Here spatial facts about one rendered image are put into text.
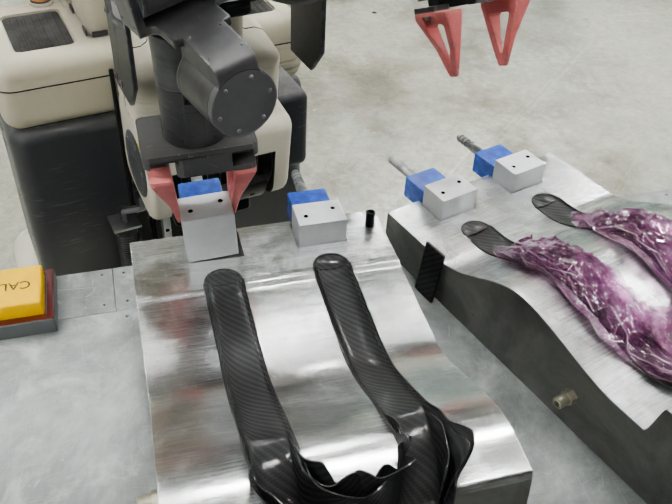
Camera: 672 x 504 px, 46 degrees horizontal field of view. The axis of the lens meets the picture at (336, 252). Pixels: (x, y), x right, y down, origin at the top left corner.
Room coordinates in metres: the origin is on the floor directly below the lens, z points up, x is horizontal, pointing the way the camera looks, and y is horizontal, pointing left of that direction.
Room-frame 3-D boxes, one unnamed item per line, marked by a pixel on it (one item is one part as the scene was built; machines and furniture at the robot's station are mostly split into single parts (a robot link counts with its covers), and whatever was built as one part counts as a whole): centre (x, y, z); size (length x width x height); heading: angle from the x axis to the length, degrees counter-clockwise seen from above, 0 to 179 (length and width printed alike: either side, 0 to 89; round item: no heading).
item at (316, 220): (0.70, 0.03, 0.89); 0.13 x 0.05 x 0.05; 17
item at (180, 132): (0.61, 0.13, 1.05); 0.10 x 0.07 x 0.07; 108
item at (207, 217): (0.66, 0.14, 0.92); 0.13 x 0.05 x 0.05; 18
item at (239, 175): (0.62, 0.12, 0.98); 0.07 x 0.07 x 0.09; 18
